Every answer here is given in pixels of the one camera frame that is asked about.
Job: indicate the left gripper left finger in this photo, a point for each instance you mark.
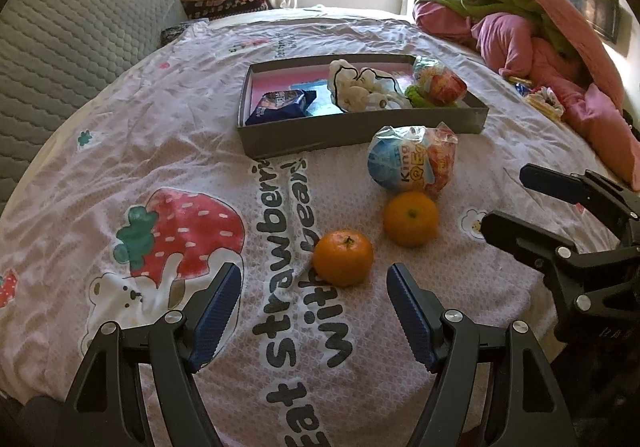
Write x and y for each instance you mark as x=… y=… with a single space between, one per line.
x=105 y=404

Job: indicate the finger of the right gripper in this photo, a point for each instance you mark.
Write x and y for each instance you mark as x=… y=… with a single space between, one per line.
x=527 y=243
x=612 y=204

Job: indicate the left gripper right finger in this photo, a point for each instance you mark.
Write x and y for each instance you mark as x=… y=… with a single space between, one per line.
x=524 y=405

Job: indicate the orange tangerine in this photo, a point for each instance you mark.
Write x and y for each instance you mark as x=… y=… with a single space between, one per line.
x=343 y=258
x=411 y=219

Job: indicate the surprise egg snack bag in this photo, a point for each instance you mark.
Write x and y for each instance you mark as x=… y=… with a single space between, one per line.
x=436 y=82

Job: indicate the cream drawstring pouch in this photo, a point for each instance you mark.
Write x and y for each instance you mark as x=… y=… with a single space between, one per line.
x=366 y=89

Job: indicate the blue cookie snack pack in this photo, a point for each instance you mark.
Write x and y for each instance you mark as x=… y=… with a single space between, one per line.
x=281 y=106

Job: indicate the pink crumpled quilt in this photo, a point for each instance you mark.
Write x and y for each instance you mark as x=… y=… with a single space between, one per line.
x=509 y=45

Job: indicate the yellow floral snack bundle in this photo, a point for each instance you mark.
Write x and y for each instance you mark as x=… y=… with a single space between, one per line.
x=541 y=98

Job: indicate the strawberry print bed sheet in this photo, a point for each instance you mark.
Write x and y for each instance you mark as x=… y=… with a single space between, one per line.
x=153 y=189

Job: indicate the pink pillow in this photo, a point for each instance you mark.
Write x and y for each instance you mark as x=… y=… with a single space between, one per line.
x=584 y=39

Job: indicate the green blanket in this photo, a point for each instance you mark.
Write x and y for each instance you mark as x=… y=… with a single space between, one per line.
x=529 y=9

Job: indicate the grey shallow cardboard box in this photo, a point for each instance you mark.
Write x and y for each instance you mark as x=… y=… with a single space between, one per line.
x=321 y=131

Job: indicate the pink and blue book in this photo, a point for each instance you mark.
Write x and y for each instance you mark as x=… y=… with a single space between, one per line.
x=312 y=77

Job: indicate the grey quilted headboard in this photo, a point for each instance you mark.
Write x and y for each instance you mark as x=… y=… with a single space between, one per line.
x=56 y=55

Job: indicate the dark wall picture frame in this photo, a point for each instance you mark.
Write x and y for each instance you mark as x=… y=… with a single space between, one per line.
x=602 y=15

